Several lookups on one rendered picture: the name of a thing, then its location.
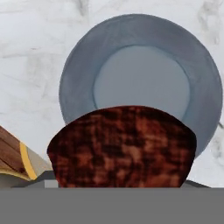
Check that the brown grilled steak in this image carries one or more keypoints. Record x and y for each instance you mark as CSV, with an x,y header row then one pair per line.
x,y
122,148

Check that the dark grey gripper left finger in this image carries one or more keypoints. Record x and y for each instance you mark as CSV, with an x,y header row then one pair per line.
x,y
48,180

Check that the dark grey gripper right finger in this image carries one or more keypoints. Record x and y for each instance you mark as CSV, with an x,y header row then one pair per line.
x,y
194,185

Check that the wooden tray with yellow rim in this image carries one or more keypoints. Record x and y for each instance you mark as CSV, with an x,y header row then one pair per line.
x,y
13,154

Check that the grey round plate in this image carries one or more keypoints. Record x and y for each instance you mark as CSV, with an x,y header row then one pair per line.
x,y
140,78

